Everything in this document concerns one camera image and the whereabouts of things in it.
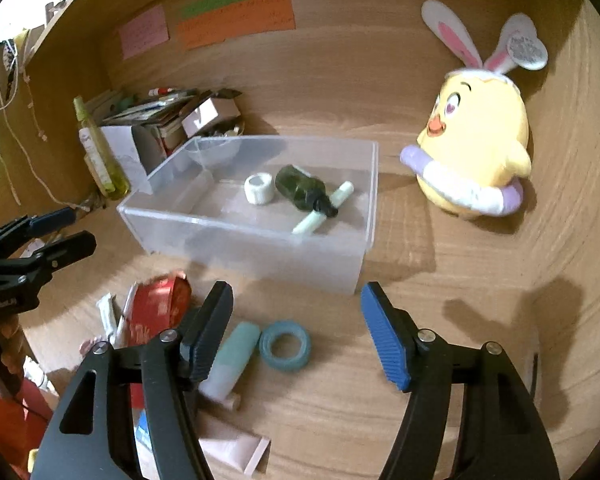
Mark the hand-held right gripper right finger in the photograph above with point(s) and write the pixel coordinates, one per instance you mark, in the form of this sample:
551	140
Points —
386	345

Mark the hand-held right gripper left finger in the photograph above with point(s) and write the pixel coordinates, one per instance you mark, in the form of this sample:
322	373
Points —
207	342

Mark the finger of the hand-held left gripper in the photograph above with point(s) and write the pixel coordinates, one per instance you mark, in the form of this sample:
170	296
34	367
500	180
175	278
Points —
55	219
67	247

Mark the teal tube with white cap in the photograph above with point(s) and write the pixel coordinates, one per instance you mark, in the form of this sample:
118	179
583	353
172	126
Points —
232	360

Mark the red box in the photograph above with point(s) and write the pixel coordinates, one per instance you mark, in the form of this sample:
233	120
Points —
152	305

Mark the white sachet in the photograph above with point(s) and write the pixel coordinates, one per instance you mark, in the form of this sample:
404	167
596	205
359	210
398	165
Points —
107	315

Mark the clear plastic bin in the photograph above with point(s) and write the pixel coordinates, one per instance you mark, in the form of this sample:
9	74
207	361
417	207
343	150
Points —
260	255

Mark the pink tube with white cap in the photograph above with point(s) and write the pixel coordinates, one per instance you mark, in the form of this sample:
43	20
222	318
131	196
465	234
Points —
230	450

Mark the blue card pack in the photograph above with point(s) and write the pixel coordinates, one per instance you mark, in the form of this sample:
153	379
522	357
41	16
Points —
142	440

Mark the person's left hand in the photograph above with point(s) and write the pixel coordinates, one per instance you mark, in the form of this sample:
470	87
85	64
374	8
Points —
11	335

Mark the white carton box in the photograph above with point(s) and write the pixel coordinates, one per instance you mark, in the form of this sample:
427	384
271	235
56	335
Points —
125	155

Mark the person's orange clothing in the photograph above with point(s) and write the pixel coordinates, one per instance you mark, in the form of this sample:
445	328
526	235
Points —
0	410

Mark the pale green slim tube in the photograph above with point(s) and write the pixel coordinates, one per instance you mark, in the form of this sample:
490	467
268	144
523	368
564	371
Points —
310	220

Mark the dark green glass bottle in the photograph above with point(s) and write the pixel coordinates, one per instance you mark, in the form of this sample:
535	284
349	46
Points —
297	185

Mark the small white cardboard box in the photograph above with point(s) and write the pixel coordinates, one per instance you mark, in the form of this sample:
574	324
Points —
207	112

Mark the pink sticky note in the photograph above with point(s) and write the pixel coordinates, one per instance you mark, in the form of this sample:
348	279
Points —
144	32

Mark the yellow chick plush toy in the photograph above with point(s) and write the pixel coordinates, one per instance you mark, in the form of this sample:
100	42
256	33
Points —
475	135

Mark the orange sticky note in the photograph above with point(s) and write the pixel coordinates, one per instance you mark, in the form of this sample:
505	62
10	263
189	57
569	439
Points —
240	20

